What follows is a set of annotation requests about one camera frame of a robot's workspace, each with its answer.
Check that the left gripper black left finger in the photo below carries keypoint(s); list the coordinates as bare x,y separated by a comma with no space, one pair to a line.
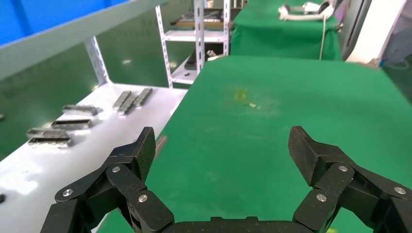
128,180

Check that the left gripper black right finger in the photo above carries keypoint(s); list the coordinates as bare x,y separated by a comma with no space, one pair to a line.
338,183

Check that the green table cloth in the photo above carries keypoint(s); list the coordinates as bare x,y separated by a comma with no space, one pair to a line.
257,144

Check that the small white scrap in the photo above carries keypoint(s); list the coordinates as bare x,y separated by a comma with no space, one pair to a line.
252,105

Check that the perforated grey shelf angle brace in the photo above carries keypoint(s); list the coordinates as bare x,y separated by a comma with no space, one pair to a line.
96,61

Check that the silver binder clip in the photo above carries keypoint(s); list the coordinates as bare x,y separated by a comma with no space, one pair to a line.
211,54

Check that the grey blue cover sheet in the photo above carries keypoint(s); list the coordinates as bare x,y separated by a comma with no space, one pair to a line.
400,45

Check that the green cloth covered table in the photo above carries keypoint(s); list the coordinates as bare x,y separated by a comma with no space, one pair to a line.
273,38

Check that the white slotted metal rack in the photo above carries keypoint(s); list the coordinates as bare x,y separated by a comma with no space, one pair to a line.
199,35

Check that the white headset device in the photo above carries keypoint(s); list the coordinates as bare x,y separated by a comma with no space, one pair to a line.
326,11

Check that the dark flat tray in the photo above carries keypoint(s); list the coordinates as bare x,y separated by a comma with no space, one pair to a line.
214,22

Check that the blue plastic bin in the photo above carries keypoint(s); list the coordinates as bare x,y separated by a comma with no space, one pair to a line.
48,16

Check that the small grey metal rail part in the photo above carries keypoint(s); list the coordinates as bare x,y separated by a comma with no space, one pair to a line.
82,110
71,124
121,99
143,96
128,104
45,132
50,142

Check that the white wall panel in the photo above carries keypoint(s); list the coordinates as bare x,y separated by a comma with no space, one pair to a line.
376,29

